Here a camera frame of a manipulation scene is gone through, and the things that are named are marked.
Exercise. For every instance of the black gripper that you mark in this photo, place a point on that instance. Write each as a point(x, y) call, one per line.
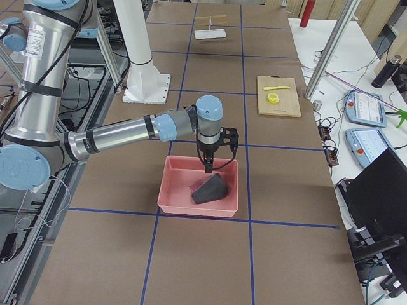
point(208, 149)

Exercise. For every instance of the grey microfibre cloth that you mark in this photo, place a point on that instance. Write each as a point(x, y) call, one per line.
point(208, 189)

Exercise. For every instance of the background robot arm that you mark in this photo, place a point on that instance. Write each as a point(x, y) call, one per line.
point(13, 34)

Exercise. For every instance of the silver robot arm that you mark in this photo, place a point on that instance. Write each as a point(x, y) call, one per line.
point(32, 149)

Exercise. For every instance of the pink plastic bin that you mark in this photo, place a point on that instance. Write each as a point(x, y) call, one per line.
point(181, 172)

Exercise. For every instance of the yellow lemon slices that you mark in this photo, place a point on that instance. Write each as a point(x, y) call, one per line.
point(272, 98)

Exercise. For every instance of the bamboo cutting board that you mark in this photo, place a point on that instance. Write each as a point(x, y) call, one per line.
point(288, 105)

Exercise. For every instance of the yellow plastic knife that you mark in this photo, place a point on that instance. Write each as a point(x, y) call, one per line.
point(266, 88)

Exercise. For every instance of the black orange connector strip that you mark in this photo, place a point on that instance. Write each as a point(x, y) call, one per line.
point(329, 146)

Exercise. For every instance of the white rectangular tray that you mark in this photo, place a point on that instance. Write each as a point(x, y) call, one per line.
point(210, 34)

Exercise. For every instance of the lower teach pendant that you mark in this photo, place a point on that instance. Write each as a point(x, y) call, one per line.
point(366, 144)

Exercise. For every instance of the teach pendant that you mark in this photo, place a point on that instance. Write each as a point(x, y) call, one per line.
point(366, 144)
point(363, 109)

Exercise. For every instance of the upper teach pendant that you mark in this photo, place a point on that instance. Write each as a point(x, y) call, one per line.
point(363, 109)

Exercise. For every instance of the black monitor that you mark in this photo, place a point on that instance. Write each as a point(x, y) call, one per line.
point(376, 198)

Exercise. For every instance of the red bottle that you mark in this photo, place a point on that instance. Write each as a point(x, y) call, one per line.
point(307, 13)

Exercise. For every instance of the green spray nozzle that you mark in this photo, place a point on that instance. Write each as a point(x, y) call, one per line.
point(403, 117)

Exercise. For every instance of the black bottle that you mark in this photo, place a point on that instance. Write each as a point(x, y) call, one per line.
point(387, 71)

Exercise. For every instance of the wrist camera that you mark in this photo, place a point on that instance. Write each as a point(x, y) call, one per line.
point(229, 137)

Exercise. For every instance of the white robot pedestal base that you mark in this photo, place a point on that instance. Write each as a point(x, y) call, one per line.
point(145, 83)

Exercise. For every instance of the aluminium frame post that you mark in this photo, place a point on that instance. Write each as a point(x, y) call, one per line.
point(338, 31)

